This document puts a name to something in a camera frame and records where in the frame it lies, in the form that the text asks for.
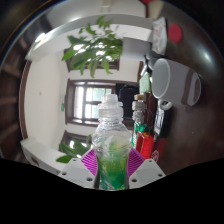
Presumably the flat round red coaster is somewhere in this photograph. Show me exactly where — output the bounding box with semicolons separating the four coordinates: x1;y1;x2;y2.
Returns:
167;23;184;44

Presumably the green cloth pad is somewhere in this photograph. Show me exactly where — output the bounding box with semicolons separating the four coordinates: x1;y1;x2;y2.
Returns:
138;71;153;95

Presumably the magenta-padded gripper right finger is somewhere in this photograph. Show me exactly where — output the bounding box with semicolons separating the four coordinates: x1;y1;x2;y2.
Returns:
127;148;167;190

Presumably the white mug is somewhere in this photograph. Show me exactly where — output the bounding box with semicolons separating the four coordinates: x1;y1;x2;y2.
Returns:
151;58;203;112

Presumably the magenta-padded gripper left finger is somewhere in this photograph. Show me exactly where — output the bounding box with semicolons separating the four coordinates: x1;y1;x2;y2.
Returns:
57;148;100;190

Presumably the leafy plant in white pot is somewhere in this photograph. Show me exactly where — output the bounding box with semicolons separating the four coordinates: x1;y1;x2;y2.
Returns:
61;15;154;79
55;133;93;164

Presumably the green package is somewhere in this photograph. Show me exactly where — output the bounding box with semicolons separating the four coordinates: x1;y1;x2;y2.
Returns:
131;121;151;149

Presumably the dark brown box with packets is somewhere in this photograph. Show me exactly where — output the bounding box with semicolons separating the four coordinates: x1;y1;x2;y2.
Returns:
131;94;158;134

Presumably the dark wooden double door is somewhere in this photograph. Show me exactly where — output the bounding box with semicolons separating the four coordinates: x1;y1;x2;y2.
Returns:
64;78;118;128

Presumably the red plastic box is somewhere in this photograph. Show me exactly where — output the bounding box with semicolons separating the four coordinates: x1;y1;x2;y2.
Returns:
135;131;156;159

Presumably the clear bottle with green label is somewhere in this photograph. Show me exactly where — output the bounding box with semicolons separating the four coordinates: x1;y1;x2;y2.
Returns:
91;93;133;192

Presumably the dark framed window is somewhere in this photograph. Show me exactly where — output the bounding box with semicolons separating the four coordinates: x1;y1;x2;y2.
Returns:
63;48;121;73
61;129;93;151

